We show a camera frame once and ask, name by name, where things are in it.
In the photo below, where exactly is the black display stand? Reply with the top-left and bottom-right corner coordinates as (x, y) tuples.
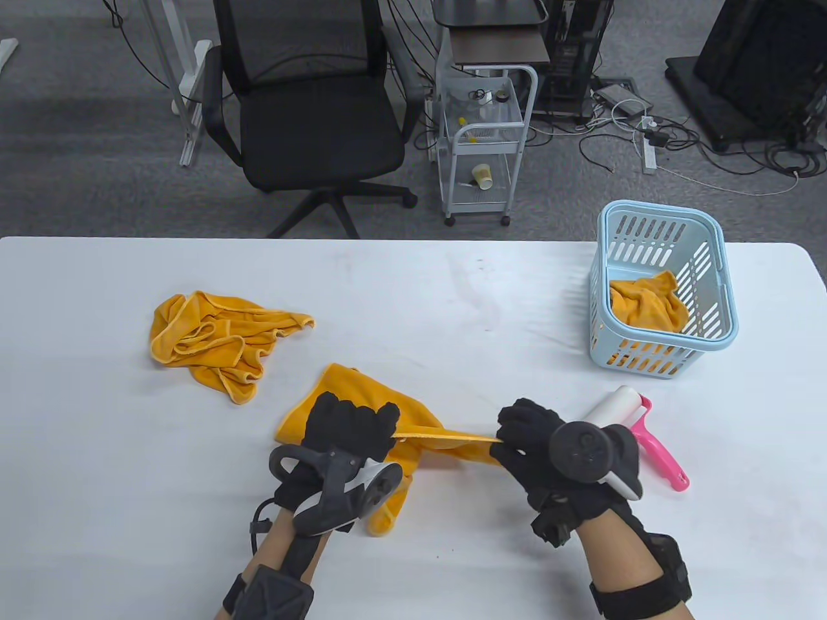
(665, 0), (827, 154)

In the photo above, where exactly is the grey power adapter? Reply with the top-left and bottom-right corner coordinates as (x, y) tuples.
(594, 84), (653, 118)

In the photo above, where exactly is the brown shelf board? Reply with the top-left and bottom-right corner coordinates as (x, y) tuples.
(449, 27), (551, 65)

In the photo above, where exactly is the black tray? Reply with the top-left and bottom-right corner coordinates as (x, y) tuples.
(432, 0), (549, 28)

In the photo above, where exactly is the black office chair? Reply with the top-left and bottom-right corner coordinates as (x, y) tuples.
(202, 0), (419, 240)

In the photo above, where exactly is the person's left forearm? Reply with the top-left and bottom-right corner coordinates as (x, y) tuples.
(220, 510), (330, 620)

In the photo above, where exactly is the yellow square towel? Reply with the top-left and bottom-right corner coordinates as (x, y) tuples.
(151, 292), (315, 406)
(607, 270), (692, 375)
(276, 363), (505, 538)

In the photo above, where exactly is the person's right hand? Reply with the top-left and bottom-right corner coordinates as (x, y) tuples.
(496, 397), (644, 550)

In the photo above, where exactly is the white rolling cart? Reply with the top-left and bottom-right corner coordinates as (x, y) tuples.
(437, 65), (539, 227)

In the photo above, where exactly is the black wrist camera strap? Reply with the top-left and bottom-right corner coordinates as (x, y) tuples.
(223, 497), (315, 620)
(589, 533), (693, 620)

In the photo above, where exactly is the white desk leg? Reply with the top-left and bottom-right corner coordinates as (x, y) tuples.
(139, 0), (214, 167)

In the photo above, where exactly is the black computer tower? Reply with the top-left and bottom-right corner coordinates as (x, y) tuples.
(533, 0), (614, 123)

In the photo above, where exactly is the black and white hand controller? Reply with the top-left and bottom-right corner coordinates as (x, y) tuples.
(269, 444), (404, 537)
(549, 421), (644, 501)

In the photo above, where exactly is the light blue plastic basket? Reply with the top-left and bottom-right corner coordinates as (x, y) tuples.
(589, 200), (739, 380)

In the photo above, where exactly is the white floor cable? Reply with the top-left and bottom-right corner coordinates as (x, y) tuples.
(656, 165), (802, 196)

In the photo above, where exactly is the pink lint roller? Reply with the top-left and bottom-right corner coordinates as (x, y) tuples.
(581, 386), (690, 493)

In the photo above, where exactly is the person's left hand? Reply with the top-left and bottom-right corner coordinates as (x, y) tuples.
(275, 391), (414, 537)

